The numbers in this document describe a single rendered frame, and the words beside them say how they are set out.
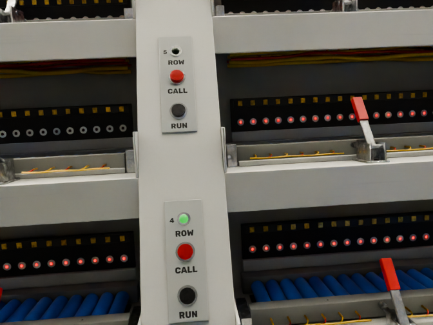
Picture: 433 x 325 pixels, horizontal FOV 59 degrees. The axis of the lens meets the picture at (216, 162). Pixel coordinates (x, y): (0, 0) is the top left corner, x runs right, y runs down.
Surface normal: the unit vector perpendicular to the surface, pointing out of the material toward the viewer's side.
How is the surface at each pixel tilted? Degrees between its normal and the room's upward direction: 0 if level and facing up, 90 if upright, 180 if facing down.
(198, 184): 90
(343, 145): 111
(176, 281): 90
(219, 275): 90
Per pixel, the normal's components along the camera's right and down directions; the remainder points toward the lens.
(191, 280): 0.04, -0.26
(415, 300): 0.07, 0.10
